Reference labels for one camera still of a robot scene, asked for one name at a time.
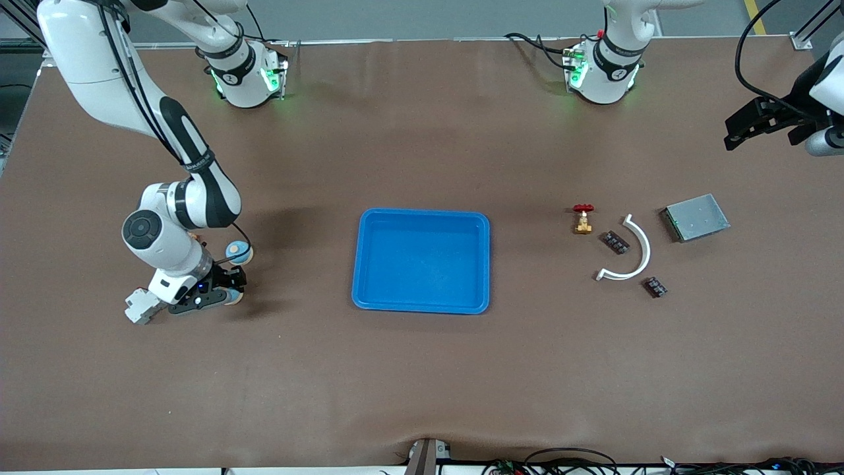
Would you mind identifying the metal table edge bracket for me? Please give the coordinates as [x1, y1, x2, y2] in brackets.
[404, 438, 453, 475]

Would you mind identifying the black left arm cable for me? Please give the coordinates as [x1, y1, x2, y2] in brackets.
[735, 0, 815, 116]

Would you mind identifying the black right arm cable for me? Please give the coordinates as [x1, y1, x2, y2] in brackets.
[99, 0, 253, 266]

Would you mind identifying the blue plastic tray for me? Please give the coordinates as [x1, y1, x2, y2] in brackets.
[351, 208, 491, 315]

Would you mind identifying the grey metal box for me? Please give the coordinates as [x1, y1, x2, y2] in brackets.
[660, 193, 731, 243]

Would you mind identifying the black right base cable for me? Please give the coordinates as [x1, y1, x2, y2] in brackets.
[243, 5, 291, 48]

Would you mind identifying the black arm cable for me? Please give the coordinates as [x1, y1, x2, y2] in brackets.
[99, 0, 253, 266]
[735, 0, 815, 116]

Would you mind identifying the white plastic circuit breaker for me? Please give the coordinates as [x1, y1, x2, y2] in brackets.
[125, 288, 169, 325]

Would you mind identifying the white curved plastic piece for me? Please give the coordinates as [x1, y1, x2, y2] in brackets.
[595, 214, 652, 282]

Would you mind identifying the black base cable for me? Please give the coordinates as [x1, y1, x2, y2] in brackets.
[243, 5, 291, 48]
[504, 32, 582, 70]

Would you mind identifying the tangled wire bundle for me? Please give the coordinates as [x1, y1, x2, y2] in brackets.
[659, 455, 844, 475]

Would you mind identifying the aluminium frame profile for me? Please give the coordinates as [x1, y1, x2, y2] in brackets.
[790, 0, 844, 51]
[0, 0, 50, 59]

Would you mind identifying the black left base cable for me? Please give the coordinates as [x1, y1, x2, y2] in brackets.
[504, 32, 582, 70]

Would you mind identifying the black cable loop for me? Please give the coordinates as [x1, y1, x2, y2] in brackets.
[524, 447, 618, 475]

